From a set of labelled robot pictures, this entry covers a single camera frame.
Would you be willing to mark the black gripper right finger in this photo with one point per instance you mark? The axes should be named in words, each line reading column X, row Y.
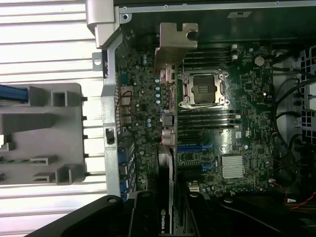
column 197, row 217

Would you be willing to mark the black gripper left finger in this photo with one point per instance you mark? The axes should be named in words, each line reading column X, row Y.
column 143, row 217

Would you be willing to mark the silver chipset heatsink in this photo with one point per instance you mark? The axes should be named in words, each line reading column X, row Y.
column 233, row 166

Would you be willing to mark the blue expansion slot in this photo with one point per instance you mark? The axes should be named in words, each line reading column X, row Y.
column 190, row 148

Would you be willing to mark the black expansion slot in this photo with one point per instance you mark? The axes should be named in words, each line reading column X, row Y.
column 188, row 138

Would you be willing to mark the black RAM slot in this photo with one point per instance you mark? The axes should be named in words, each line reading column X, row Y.
column 214, row 65
column 207, row 112
column 207, row 122
column 207, row 117
column 207, row 127
column 214, row 48
column 214, row 53
column 214, row 59

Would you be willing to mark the green motherboard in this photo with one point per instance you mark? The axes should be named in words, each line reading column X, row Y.
column 254, row 128

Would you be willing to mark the grey parts rack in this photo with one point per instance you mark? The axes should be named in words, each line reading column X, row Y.
column 66, row 138

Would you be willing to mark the open grey PC case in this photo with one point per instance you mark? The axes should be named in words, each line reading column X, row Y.
column 108, row 111

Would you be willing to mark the metal CPU socket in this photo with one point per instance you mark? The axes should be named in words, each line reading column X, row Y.
column 205, row 89

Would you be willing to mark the green RAM stick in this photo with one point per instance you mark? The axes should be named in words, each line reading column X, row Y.
column 14, row 161

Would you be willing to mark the round coin battery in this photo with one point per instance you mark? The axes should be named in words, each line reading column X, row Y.
column 259, row 60

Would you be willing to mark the hard disk in blue caddy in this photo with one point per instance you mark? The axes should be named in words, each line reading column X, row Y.
column 12, row 93

